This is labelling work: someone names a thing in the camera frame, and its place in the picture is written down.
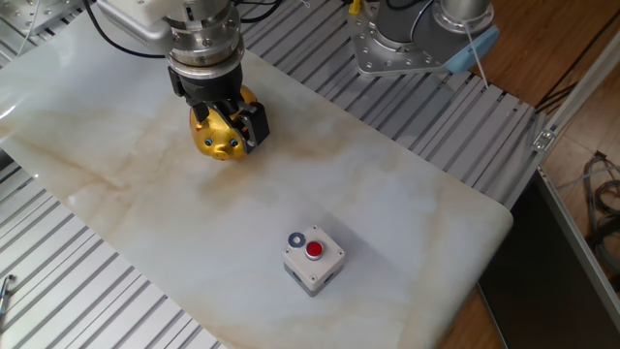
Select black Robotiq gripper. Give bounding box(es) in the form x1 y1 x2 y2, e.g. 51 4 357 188
168 62 271 155

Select white push button box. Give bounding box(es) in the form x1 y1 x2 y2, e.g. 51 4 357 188
282 224 347 298

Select golden piggy bank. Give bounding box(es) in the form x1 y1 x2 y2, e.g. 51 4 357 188
189 84 261 162

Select white marble board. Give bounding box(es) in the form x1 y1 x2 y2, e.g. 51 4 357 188
0 0 514 349

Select silver perforated metal plate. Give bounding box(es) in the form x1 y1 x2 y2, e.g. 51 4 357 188
0 0 86 38

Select white zip tie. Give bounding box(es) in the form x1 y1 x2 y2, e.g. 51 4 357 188
463 21 489 91

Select small metal tool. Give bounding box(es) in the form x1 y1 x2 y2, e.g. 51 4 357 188
0 273 16 321

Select black side panel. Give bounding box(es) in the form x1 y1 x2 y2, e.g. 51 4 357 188
477 169 620 349

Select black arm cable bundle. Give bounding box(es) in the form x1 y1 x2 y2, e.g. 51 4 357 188
232 0 285 24

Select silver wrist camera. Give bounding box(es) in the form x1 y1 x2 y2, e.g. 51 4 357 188
96 0 175 54

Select black camera cable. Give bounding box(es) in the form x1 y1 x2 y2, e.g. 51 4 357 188
81 0 169 60

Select aluminium rail with bracket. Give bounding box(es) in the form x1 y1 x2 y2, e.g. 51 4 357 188
530 28 620 154

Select aluminium frame rail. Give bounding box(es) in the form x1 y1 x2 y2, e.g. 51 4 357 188
535 164 620 306

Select grey floor cable bundle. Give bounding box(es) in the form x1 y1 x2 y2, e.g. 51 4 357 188
556 149 620 292

